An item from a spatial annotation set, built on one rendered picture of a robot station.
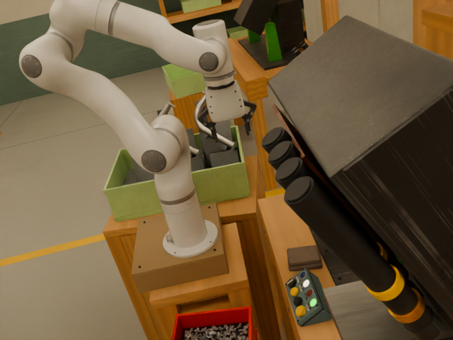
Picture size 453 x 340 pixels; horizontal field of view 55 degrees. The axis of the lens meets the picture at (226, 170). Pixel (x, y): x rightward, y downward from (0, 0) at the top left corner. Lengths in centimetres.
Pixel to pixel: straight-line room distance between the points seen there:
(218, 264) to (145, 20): 76
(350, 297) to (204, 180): 107
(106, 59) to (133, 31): 680
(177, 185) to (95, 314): 165
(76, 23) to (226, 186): 97
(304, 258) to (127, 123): 64
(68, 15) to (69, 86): 18
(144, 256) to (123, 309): 131
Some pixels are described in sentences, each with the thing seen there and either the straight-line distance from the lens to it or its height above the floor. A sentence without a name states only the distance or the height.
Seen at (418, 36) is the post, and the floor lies 140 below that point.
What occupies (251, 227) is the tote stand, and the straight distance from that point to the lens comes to 185.
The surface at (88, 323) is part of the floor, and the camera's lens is 281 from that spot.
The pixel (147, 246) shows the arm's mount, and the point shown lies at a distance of 153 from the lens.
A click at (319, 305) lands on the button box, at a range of 116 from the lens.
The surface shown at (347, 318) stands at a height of 113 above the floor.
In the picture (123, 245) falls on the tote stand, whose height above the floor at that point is 70.
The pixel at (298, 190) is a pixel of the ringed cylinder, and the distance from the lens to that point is 47.
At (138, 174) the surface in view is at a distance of 214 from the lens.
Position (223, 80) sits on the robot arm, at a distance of 116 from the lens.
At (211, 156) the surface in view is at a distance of 203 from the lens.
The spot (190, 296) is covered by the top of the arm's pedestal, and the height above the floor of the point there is 83.
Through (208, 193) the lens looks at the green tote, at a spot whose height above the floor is 85.
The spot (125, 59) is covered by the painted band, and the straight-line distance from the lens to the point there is 794.
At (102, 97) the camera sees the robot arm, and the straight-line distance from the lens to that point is 125.
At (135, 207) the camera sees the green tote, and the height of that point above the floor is 85.
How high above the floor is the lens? 180
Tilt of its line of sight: 28 degrees down
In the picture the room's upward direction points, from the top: 13 degrees counter-clockwise
